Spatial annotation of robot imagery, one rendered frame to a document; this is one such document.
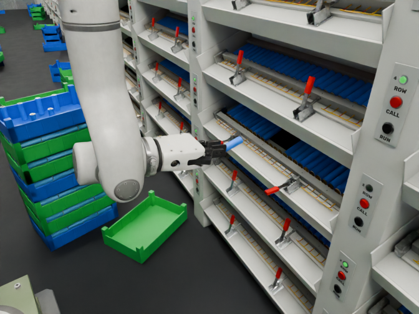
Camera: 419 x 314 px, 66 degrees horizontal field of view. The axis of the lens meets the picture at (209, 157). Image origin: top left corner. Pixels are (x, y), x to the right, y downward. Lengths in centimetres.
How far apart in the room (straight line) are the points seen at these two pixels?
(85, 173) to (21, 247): 92
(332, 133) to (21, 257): 122
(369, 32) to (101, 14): 42
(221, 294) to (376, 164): 76
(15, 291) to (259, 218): 65
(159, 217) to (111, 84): 97
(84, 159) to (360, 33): 52
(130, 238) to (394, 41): 115
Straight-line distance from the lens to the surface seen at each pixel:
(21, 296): 84
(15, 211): 174
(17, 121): 135
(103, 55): 57
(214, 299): 119
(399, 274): 70
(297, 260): 92
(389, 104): 57
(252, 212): 104
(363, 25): 63
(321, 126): 70
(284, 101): 80
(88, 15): 56
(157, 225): 143
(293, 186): 81
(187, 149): 69
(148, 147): 67
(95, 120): 57
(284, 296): 108
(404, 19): 55
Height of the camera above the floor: 97
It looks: 31 degrees down
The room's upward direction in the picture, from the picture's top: straight up
